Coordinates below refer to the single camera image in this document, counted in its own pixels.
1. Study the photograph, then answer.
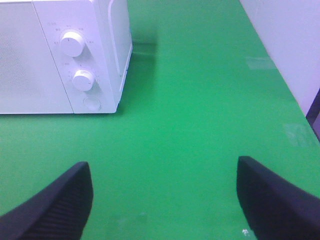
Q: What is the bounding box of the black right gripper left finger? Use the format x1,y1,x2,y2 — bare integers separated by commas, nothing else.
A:
0,161,94,240

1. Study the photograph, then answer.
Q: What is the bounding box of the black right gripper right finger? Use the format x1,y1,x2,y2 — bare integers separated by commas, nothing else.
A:
236,156,320,240

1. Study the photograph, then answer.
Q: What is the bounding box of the round door release button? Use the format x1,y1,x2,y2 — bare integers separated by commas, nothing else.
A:
83,97,102,112

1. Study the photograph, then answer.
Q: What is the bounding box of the white microwave door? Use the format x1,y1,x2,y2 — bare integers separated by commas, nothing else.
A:
0,1,73,114

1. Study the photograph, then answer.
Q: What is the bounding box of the white microwave knob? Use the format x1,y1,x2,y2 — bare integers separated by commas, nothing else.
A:
60,31,86,57
72,69,95,92

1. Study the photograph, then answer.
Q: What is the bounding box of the white microwave oven body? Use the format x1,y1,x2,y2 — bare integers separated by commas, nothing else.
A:
2,0,133,114

